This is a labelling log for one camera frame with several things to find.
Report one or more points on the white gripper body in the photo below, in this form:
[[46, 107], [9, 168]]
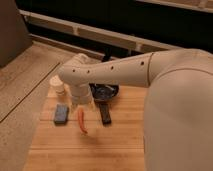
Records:
[[80, 94]]

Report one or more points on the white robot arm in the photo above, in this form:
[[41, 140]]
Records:
[[178, 109]]

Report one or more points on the black frying pan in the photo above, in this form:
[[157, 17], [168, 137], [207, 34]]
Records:
[[103, 93]]

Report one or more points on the white cup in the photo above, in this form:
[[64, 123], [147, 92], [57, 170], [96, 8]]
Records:
[[57, 84]]

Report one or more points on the blue sponge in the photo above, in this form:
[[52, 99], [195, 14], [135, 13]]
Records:
[[61, 114]]

